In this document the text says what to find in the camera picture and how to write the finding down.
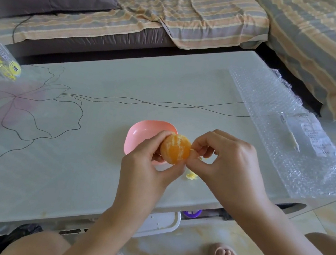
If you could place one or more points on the thin white stick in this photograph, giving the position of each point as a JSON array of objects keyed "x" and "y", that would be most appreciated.
[{"x": 290, "y": 133}]

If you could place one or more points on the orange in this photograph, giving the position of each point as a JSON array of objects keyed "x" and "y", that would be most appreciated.
[{"x": 176, "y": 148}]

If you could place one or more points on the white plastic container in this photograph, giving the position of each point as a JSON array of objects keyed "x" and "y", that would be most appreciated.
[{"x": 164, "y": 223}]

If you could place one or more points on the person's right hand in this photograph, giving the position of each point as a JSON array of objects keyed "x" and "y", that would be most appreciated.
[{"x": 236, "y": 176}]

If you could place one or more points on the person's left forearm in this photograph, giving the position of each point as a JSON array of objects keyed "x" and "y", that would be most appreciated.
[{"x": 95, "y": 243}]

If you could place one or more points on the pink plastic dish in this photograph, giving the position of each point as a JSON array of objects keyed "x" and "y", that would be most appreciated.
[{"x": 140, "y": 133}]

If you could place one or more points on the clear bubble wrap sheet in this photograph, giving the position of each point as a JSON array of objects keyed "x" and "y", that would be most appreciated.
[{"x": 259, "y": 95}]

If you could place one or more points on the clear plastic bag paper label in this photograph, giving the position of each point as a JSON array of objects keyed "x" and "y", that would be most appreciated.
[{"x": 313, "y": 134}]

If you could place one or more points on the striped sofa sheet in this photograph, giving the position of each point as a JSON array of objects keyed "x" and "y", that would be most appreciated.
[
  {"x": 317, "y": 39},
  {"x": 214, "y": 18}
]

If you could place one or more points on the person's left hand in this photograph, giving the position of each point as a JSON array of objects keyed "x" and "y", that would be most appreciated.
[{"x": 138, "y": 184}]

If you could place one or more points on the small white pith clump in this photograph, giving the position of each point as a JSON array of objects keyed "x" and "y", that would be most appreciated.
[{"x": 191, "y": 175}]

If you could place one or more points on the person's left leg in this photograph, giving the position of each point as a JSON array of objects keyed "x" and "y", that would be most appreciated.
[{"x": 36, "y": 246}]

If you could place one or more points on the dark brown sofa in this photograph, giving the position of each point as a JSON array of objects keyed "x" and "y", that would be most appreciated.
[{"x": 96, "y": 41}]

